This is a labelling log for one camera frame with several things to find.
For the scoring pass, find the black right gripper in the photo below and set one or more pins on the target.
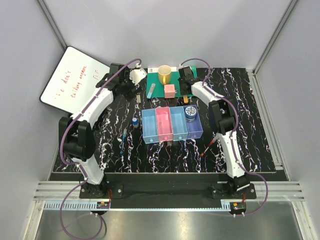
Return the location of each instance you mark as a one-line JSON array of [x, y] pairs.
[[182, 92]]

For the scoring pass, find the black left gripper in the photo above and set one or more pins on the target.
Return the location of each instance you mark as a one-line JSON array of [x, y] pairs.
[[128, 94]]

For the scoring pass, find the orange highlighter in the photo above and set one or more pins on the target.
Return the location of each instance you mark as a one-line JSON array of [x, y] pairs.
[[185, 99]]

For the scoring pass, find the small beige eraser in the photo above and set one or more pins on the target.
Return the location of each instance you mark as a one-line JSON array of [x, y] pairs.
[[138, 98]]

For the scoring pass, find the blue cleaning gel jar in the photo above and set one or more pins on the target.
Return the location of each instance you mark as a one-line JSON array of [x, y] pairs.
[[190, 113]]

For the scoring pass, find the blue grey highlighter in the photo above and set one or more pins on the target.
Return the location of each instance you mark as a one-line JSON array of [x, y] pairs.
[[151, 90]]

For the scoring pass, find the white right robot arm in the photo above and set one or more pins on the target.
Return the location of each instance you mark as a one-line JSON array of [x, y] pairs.
[[223, 120]]

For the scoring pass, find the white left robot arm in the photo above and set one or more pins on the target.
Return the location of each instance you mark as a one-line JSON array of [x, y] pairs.
[[77, 143]]

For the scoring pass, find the pink cube socket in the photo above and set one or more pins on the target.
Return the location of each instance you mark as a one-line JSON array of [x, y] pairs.
[[169, 91]]

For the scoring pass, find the yellow mug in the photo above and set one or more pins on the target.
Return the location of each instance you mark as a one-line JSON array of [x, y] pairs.
[[164, 74]]

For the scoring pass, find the blue round stamp bottle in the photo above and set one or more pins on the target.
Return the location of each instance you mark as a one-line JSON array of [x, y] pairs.
[[135, 122]]

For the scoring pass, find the light blue bin right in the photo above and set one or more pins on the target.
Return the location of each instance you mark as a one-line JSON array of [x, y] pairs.
[[179, 125]]

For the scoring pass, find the light blue bin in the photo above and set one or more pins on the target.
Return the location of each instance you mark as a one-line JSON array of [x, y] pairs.
[[179, 125], [149, 126]]

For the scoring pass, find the purple plastic bin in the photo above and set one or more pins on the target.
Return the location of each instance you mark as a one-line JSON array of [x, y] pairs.
[[195, 129]]

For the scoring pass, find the light blue bin left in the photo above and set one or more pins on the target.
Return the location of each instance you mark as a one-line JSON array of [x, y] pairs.
[[149, 126]]

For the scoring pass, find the pink plastic bin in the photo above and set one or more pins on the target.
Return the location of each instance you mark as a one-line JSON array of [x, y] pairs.
[[164, 124]]

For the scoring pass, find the blue gel pen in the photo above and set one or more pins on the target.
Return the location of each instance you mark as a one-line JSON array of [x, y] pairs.
[[124, 136]]

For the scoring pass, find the red gel pen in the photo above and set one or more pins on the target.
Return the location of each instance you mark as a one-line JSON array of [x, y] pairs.
[[209, 145]]

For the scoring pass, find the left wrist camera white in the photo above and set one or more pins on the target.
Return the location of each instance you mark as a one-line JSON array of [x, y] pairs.
[[137, 74]]

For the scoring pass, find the white whiteboard black frame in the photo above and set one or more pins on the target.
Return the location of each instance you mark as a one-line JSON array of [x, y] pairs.
[[73, 81]]

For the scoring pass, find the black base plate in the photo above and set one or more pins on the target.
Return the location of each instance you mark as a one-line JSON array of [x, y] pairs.
[[154, 191]]

